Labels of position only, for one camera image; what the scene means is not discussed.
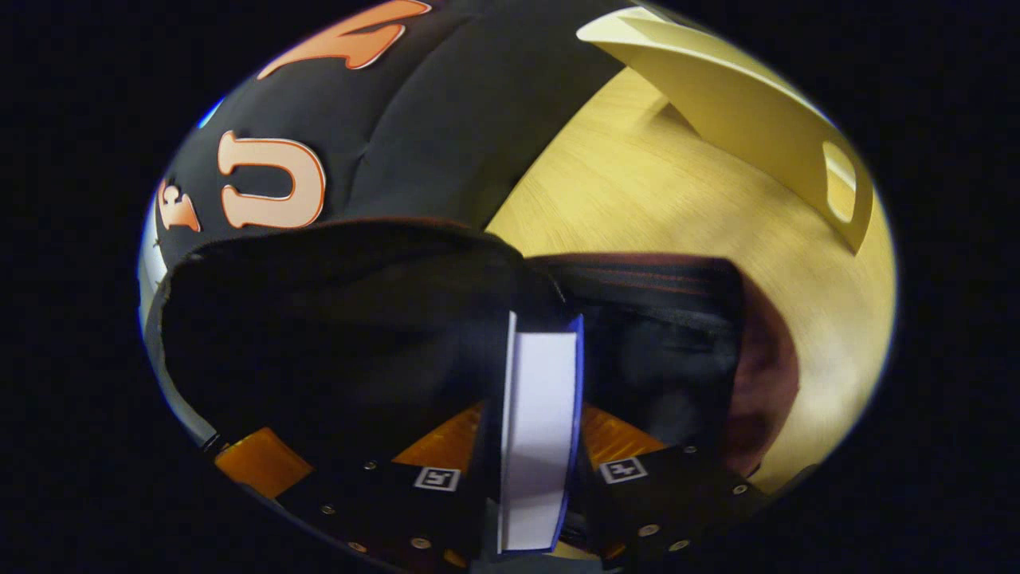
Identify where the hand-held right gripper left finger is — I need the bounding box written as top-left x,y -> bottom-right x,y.
275,401 -> 504,573

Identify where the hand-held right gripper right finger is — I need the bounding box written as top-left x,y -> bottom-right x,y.
575,403 -> 771,570

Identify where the blue cover book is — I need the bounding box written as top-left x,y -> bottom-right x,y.
497,311 -> 586,556

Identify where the maroon schoolbag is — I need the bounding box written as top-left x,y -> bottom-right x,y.
143,217 -> 802,479

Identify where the cream plastic bookshelf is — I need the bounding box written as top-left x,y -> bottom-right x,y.
575,6 -> 875,256

